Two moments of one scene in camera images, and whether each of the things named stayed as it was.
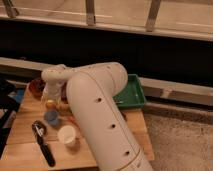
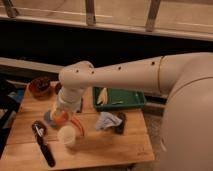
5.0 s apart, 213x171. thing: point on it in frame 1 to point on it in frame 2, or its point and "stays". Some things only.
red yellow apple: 51,104 to 61,118
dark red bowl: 36,87 stays
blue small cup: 51,117 stays
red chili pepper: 73,120 stays
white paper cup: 66,134 stays
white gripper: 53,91 to 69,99
